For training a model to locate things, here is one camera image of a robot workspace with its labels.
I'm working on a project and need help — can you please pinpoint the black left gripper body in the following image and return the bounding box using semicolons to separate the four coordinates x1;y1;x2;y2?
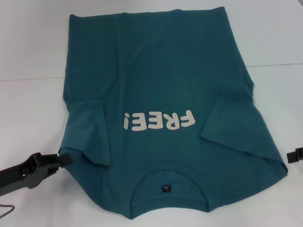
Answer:
0;153;36;197

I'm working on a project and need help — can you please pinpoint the teal blue printed T-shirt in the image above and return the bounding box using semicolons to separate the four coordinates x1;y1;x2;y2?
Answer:
58;7;288;219

